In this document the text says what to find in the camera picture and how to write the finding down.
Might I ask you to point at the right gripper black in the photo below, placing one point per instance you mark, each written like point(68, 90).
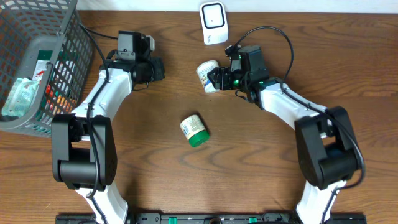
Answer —
point(222, 74)

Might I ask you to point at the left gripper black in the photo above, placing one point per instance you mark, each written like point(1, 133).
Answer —
point(158, 64)

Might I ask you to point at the white jar blue label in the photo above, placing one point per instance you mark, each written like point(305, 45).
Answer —
point(202, 71)

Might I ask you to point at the green lid jar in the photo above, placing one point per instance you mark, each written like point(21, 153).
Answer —
point(194, 130)

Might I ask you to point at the green white package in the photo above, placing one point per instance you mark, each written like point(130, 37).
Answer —
point(40, 63)

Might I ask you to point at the pale green wipes packet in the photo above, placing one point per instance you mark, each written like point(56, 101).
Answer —
point(21, 97)

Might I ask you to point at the red white small packet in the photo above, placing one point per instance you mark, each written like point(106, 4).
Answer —
point(39, 74)

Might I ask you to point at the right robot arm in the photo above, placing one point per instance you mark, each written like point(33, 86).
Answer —
point(328, 152)

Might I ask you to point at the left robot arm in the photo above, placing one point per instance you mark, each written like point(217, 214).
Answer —
point(84, 155)

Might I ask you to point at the white barcode scanner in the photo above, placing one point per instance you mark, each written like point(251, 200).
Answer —
point(214, 23)

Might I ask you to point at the grey plastic mesh basket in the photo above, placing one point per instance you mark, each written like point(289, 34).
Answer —
point(48, 32)

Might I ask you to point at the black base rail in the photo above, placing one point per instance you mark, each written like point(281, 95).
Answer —
point(156, 218)

